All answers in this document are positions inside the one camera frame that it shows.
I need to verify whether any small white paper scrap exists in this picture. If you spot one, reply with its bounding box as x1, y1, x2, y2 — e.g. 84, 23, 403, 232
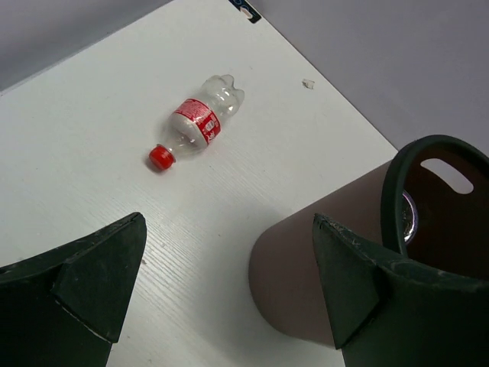
302, 79, 315, 90

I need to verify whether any clear bottle red label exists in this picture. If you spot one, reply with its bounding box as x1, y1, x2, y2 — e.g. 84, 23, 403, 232
148, 74, 245, 171

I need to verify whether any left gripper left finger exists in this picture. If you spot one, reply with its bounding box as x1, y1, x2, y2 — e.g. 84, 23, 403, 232
1, 213, 147, 366

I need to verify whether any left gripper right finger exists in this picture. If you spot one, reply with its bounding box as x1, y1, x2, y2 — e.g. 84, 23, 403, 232
313, 214, 488, 366

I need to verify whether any brown plastic waste bin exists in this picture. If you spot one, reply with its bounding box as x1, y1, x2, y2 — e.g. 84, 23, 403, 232
249, 135, 488, 350

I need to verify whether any left blue corner sticker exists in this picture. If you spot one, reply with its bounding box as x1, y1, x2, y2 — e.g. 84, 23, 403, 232
229, 0, 262, 24

